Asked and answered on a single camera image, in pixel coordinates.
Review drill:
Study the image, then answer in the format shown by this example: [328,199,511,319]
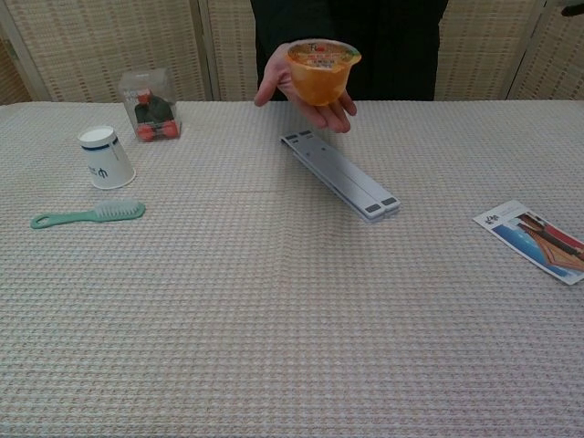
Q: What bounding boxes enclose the person's bare hand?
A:
[253,45,359,134]

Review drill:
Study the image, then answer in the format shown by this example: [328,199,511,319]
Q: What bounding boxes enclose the orange jelly cup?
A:
[286,38,362,108]

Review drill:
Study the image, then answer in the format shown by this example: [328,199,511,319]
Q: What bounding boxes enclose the woven folding screen panel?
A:
[200,0,261,102]
[435,0,547,101]
[0,0,204,105]
[508,0,584,101]

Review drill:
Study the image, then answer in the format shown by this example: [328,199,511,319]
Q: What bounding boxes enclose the person in black clothing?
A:
[249,0,451,102]

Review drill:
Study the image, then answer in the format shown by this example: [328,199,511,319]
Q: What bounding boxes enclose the grey folded laptop stand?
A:
[279,129,402,224]

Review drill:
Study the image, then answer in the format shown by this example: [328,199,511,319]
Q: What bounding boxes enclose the clear box with toy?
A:
[119,67,183,142]

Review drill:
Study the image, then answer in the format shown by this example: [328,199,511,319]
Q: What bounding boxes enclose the white paper cup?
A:
[76,125,137,190]

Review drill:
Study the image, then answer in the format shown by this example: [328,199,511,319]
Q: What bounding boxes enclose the green plastic brush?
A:
[29,200,147,230]

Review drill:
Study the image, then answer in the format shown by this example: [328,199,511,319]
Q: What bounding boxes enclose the printed paper brochure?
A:
[472,199,584,287]

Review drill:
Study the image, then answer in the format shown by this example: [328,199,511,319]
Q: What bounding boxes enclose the beige waffle weave tablecloth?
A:
[0,99,584,438]

